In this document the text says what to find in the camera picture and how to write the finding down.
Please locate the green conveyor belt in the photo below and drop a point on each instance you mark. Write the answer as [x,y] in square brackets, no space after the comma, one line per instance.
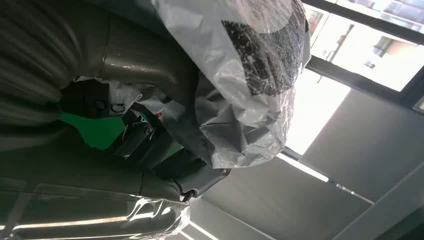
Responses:
[96,132]

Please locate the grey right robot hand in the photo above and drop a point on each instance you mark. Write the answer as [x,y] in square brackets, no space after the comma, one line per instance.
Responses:
[142,59]

